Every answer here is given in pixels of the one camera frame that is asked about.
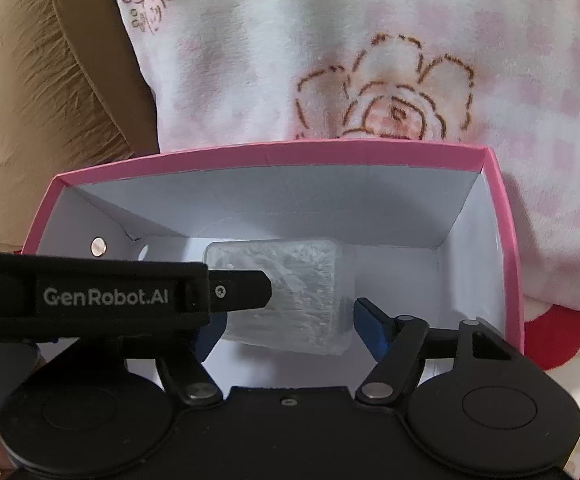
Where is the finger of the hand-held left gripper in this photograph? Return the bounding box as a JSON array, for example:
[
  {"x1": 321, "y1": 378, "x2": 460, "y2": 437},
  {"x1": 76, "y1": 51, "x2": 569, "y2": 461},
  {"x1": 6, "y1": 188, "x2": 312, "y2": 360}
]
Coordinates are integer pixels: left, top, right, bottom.
[{"x1": 209, "y1": 269, "x2": 273, "y2": 314}]

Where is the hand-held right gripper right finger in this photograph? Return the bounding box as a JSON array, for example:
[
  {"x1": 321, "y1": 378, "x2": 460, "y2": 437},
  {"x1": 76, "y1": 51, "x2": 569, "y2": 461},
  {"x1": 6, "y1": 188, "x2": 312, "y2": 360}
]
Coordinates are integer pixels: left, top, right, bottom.
[{"x1": 354, "y1": 297, "x2": 516, "y2": 407}]

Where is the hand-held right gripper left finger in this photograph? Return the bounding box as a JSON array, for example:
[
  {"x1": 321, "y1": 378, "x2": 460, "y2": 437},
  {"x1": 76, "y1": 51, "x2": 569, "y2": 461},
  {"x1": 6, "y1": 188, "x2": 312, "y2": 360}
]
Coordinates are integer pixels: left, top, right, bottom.
[{"x1": 67, "y1": 310, "x2": 228, "y2": 407}]

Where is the clear plastic lace packet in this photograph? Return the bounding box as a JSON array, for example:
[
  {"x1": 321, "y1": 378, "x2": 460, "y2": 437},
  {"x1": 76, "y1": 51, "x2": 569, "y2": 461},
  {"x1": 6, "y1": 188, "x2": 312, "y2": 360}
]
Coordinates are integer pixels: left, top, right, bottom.
[{"x1": 204, "y1": 240, "x2": 358, "y2": 356}]

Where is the pink cardboard box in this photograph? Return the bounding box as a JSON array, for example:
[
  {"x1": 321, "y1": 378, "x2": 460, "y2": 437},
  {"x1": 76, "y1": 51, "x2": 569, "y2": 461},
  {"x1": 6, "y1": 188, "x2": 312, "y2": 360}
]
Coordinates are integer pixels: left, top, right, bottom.
[{"x1": 21, "y1": 137, "x2": 526, "y2": 391}]

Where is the brown pillow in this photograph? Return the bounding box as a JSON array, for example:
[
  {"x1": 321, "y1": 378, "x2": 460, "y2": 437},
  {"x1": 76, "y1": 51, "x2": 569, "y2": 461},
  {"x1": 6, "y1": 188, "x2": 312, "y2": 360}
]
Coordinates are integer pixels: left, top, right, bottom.
[{"x1": 0, "y1": 0, "x2": 161, "y2": 256}]

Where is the pink floral pillow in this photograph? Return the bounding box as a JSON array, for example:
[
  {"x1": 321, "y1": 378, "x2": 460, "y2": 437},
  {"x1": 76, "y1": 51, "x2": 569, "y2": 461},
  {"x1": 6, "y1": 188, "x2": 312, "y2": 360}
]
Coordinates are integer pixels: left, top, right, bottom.
[{"x1": 105, "y1": 0, "x2": 580, "y2": 321}]

